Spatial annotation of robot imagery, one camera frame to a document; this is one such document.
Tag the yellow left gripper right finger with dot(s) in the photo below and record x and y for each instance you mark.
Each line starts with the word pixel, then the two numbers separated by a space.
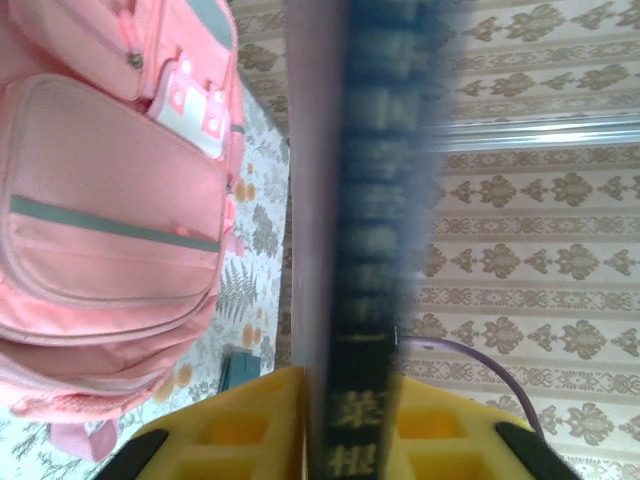
pixel 430 400

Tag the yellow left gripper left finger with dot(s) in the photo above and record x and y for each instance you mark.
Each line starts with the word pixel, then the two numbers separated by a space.
pixel 250 400

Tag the teal case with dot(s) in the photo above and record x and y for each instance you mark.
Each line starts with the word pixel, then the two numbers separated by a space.
pixel 242 372

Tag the dark blue book yellow label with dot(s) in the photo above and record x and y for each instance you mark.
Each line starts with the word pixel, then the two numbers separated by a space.
pixel 370 250

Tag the pink backpack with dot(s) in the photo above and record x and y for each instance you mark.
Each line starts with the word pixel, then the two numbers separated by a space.
pixel 100 200

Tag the aluminium right corner post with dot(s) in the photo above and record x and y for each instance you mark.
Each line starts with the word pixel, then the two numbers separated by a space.
pixel 540 132

